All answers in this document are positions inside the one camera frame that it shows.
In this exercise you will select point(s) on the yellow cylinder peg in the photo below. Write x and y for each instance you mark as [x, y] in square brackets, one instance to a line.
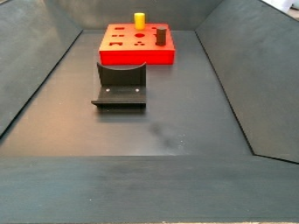
[139, 20]

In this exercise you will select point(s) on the black curved fixture stand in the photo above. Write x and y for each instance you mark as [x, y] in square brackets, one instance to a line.
[121, 86]

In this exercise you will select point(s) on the dark brown hexagonal peg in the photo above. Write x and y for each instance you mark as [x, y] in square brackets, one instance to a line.
[160, 36]

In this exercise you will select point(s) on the red shape sorting block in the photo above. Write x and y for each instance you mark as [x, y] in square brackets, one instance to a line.
[125, 46]

